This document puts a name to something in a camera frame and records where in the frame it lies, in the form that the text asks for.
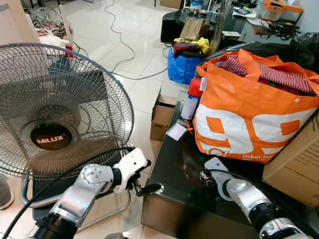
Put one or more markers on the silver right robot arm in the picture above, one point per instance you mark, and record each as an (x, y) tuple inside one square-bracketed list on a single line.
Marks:
[(249, 199)]

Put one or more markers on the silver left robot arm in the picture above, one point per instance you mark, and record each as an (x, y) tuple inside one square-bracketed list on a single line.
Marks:
[(82, 191)]

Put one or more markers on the black glass table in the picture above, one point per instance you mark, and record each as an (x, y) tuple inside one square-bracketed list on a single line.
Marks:
[(174, 199)]

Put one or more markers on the small open cardboard box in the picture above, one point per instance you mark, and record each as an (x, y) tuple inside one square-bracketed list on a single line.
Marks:
[(162, 117)]

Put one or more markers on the red white spray can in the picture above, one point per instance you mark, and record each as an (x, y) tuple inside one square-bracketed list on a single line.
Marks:
[(191, 102)]

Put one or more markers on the orange white shopping bag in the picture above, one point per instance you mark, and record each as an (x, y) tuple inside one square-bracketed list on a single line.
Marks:
[(239, 99)]

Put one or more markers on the large brown cardboard box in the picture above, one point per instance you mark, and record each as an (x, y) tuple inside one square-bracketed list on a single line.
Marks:
[(296, 164)]

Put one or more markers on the silver Milux grille fan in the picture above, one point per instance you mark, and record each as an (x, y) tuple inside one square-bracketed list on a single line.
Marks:
[(50, 138)]

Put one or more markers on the blue plastic bag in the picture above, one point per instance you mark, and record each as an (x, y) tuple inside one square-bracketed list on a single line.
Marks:
[(180, 67)]

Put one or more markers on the red white striped cloth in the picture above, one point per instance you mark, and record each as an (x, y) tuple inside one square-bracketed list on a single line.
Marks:
[(284, 78)]

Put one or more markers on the grey slipper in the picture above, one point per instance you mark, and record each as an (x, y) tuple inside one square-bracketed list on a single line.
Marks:
[(6, 194)]

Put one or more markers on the red dark clothes pile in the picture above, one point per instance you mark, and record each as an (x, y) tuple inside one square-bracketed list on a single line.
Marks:
[(187, 49)]

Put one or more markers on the yellow cloth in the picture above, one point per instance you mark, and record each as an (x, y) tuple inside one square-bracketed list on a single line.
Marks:
[(204, 45)]

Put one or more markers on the small red object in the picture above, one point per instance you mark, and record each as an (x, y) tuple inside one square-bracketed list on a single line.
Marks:
[(69, 51)]

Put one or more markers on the brown paper bag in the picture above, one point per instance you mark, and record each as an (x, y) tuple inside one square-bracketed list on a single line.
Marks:
[(193, 30)]

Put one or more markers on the dark cluttered desk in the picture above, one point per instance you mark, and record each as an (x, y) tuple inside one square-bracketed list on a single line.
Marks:
[(249, 32)]

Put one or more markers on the black box speaker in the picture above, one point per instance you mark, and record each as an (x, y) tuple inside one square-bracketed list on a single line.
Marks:
[(170, 27)]

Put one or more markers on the black plastic rubbish bag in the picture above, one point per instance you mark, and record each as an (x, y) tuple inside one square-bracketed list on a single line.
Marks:
[(308, 50)]

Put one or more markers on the pink cloth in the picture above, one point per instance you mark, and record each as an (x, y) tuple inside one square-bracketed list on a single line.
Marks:
[(52, 39)]

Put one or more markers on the orange box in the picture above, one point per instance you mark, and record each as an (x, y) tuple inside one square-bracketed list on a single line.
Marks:
[(279, 7)]

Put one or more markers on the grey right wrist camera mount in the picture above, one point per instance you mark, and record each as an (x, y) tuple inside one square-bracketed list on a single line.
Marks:
[(218, 169)]

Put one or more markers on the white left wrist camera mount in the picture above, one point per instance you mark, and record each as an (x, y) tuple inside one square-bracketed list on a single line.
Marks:
[(130, 164)]

